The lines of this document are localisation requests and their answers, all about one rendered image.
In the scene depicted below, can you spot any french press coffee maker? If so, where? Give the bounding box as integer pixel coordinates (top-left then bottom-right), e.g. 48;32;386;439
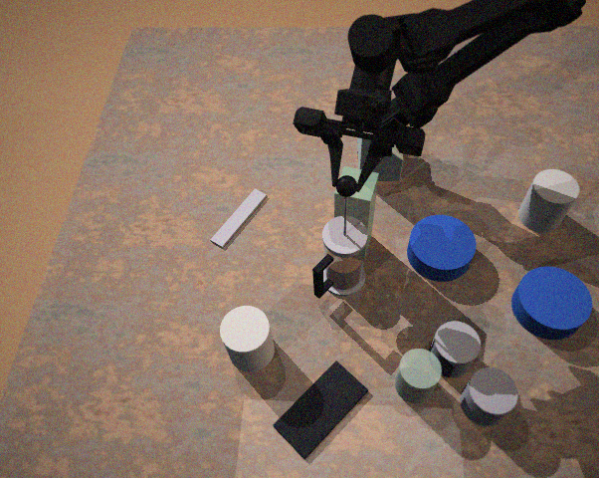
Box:
312;175;367;299

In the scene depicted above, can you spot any grey cylinder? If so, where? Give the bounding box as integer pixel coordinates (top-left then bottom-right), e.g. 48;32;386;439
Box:
460;367;517;426
429;321;481;377
220;306;275;372
518;169;580;233

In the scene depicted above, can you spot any light grey flat bar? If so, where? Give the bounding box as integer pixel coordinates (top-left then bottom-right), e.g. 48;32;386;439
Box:
210;189;267;248

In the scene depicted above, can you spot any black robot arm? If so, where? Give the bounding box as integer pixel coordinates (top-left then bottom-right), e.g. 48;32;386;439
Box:
334;0;586;131

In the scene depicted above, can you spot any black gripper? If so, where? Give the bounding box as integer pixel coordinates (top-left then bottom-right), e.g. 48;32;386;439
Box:
293;78;426;192

